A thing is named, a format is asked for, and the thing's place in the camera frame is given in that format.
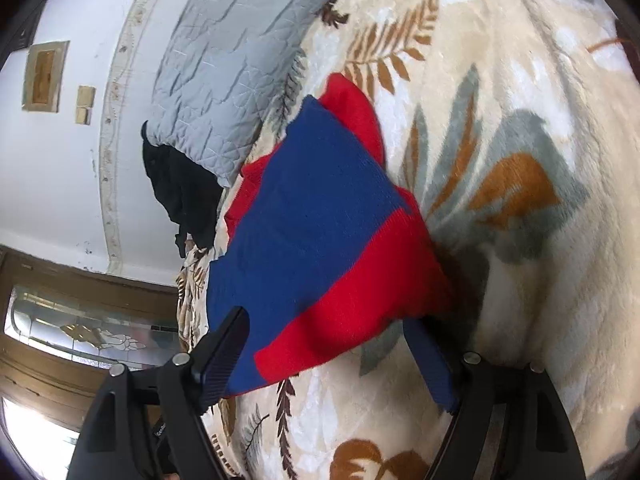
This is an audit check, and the leaf print blanket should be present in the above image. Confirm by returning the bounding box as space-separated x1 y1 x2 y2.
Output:
175 0 640 480

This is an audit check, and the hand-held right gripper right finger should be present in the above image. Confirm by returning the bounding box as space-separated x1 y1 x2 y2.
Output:
402 317 588 480

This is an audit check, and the large beige wall plate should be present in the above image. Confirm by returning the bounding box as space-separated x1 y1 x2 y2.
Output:
21 40 70 112

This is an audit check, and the red and blue sweater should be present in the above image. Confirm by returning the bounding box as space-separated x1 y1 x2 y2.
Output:
205 72 456 398

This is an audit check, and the wooden door with glass panel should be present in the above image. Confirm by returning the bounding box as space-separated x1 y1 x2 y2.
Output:
0 245 181 480

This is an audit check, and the grey quilted pillow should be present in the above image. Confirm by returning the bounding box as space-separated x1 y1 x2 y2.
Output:
141 0 361 188

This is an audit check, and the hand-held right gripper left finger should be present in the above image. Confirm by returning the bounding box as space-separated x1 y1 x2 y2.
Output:
66 306 251 480

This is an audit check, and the small beige wall plate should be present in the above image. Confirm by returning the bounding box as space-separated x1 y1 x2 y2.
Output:
75 85 97 125

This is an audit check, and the black clothing pile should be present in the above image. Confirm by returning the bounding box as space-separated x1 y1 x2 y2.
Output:
141 122 226 258

